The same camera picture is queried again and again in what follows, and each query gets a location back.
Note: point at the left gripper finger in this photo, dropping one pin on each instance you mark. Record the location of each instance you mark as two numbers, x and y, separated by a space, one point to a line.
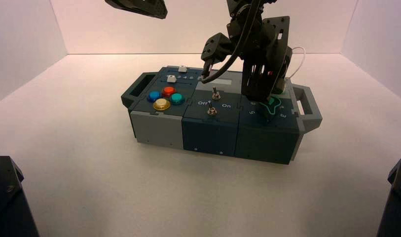
154 6
128 5

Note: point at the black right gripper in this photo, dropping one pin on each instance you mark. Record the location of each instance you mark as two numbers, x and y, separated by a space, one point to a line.
272 49

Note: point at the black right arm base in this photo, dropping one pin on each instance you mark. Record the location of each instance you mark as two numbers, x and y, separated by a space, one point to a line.
398 202

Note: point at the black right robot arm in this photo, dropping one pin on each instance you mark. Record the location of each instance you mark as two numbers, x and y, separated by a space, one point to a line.
236 29

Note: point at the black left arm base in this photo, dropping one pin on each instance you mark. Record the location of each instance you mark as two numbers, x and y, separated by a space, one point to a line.
4 202

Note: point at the dark rotary knob green marker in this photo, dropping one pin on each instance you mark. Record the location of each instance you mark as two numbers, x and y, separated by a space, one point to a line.
273 106

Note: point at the white slider cap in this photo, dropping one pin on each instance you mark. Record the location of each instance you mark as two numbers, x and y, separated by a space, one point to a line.
182 68
171 78

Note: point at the red push button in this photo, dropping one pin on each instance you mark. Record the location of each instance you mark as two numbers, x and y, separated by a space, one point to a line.
169 91

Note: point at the blue push button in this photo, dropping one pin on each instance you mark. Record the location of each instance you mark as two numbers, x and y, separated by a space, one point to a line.
153 96

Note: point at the teal push button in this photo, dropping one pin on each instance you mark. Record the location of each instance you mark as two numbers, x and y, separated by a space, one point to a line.
177 98

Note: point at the yellow push button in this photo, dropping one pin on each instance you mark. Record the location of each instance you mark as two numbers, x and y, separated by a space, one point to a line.
161 104

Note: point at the grey and teal control box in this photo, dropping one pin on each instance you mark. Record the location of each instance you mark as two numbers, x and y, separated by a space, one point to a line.
210 130

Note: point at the metal toggle switch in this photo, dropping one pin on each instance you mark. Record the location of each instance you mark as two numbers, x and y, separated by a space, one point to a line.
215 94
211 110

